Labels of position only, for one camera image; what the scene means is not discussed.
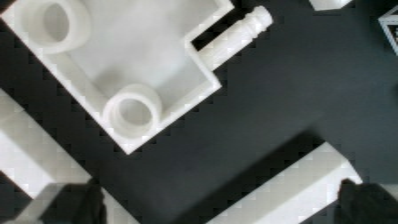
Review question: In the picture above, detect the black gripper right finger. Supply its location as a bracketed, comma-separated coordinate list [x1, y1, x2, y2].
[336, 179, 398, 224]

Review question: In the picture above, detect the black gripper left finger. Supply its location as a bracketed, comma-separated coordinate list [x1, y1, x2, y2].
[39, 184, 107, 224]

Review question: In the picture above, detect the white chair seat plate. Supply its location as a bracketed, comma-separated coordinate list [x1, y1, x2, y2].
[0, 0, 275, 156]

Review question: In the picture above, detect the white chair leg cube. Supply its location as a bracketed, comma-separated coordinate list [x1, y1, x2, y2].
[379, 5, 398, 55]
[309, 0, 352, 11]

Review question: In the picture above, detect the white U-shaped obstacle frame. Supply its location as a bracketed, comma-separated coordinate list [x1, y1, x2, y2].
[0, 90, 363, 224]

